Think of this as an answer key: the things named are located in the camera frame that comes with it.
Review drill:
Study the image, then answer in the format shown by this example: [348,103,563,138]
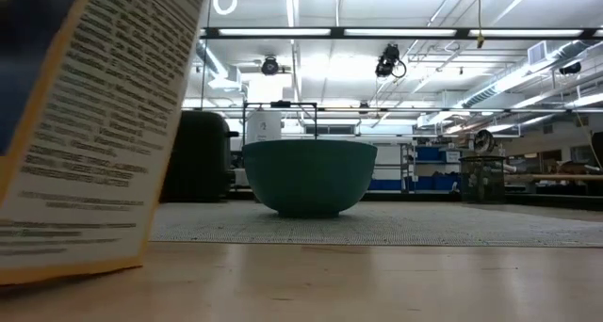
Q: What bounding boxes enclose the teal bowl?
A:
[242,139,379,219]

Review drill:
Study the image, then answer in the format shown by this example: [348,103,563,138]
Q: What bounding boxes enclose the black ceiling camera with cable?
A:
[374,42,408,79]

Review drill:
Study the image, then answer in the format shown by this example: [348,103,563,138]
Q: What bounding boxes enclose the blue storage bin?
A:
[367,178,404,192]
[414,145,447,163]
[404,174,463,192]

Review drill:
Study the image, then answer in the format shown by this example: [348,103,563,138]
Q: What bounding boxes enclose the yellow hanging power cord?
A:
[475,0,486,50]

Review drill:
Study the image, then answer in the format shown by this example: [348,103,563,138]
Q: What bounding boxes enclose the yellow cereal box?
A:
[0,0,212,286]

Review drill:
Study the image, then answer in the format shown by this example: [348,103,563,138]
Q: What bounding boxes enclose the white ceiling air vent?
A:
[527,40,562,66]

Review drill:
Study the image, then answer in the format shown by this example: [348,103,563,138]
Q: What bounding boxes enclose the black overhead frame beam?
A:
[200,26,603,40]

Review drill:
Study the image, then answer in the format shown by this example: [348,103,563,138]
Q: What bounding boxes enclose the grey metal shelf rack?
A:
[399,141,466,194]

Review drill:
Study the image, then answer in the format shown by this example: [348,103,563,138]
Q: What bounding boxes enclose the white hanging ring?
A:
[212,0,238,17]

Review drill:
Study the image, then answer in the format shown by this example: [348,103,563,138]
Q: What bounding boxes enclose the black two-slot toaster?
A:
[159,109,240,203]

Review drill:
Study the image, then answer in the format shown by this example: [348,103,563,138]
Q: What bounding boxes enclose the wooden workbench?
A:
[506,172,603,183]

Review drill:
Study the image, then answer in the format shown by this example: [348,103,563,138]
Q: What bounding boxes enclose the grey woven placemat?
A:
[149,200,603,248]

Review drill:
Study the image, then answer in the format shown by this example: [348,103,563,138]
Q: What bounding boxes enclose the round black ceiling device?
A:
[260,56,281,76]

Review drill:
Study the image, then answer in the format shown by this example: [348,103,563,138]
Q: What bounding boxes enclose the black mesh pen cup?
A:
[459,154,507,204]

